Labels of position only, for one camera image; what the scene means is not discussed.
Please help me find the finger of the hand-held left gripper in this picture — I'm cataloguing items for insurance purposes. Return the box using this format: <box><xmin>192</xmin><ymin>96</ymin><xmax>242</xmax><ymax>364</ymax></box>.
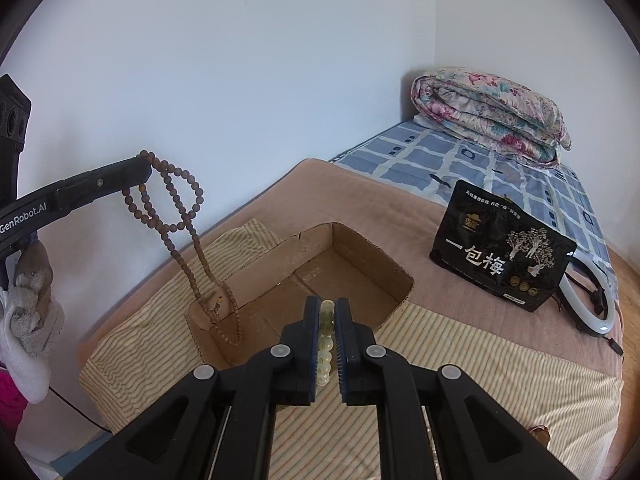
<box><xmin>54</xmin><ymin>156</ymin><xmax>153</xmax><ymax>212</ymax></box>

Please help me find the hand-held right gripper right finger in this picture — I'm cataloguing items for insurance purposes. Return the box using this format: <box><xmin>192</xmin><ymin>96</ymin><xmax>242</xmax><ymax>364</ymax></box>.
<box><xmin>335</xmin><ymin>297</ymin><xmax>576</xmax><ymax>480</ymax></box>

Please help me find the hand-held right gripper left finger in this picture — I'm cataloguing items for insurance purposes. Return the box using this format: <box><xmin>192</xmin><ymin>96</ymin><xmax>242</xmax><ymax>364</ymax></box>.
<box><xmin>65</xmin><ymin>296</ymin><xmax>323</xmax><ymax>480</ymax></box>

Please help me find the cream bead bracelet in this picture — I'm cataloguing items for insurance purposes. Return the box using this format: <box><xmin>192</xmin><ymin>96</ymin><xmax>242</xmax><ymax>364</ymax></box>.
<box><xmin>319</xmin><ymin>300</ymin><xmax>335</xmax><ymax>387</ymax></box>

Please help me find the brown bead necklace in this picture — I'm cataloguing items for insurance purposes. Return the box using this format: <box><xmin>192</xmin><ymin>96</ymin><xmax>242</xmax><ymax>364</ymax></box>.
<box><xmin>121</xmin><ymin>150</ymin><xmax>244</xmax><ymax>347</ymax></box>

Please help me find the cardboard box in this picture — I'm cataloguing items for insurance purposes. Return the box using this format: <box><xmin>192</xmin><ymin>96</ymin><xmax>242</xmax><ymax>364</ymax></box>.
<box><xmin>186</xmin><ymin>221</ymin><xmax>415</xmax><ymax>367</ymax></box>

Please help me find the person's left hand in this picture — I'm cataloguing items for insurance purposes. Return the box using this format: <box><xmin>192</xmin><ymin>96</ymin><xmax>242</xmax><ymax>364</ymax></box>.
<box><xmin>9</xmin><ymin>237</ymin><xmax>65</xmax><ymax>357</ymax></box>

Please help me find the yellow striped cloth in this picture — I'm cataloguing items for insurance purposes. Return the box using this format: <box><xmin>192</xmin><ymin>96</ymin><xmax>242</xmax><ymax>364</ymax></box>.
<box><xmin>79</xmin><ymin>218</ymin><xmax>624</xmax><ymax>480</ymax></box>

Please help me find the brown blanket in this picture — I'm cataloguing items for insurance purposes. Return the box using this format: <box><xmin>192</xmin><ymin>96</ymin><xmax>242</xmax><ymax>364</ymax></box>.
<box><xmin>80</xmin><ymin>158</ymin><xmax>626</xmax><ymax>411</ymax></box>

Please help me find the black snack bag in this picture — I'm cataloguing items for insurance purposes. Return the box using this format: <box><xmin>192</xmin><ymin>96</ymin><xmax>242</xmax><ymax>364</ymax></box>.
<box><xmin>430</xmin><ymin>179</ymin><xmax>577</xmax><ymax>314</ymax></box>

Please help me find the pink garment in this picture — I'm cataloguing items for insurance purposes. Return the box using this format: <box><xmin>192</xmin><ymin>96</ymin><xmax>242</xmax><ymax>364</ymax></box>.
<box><xmin>0</xmin><ymin>367</ymin><xmax>22</xmax><ymax>429</ymax></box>

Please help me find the blue checked bedsheet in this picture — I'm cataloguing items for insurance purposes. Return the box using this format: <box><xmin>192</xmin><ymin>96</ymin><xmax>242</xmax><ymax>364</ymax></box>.
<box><xmin>327</xmin><ymin>115</ymin><xmax>619</xmax><ymax>301</ymax></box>

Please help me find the floral folded quilt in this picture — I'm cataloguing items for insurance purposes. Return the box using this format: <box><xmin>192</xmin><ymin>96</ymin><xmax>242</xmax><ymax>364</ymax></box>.
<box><xmin>411</xmin><ymin>66</ymin><xmax>572</xmax><ymax>163</ymax></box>

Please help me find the white ring light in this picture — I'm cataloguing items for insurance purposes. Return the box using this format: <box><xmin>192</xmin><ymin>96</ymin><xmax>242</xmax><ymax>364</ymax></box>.
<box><xmin>556</xmin><ymin>254</ymin><xmax>616</xmax><ymax>337</ymax></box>

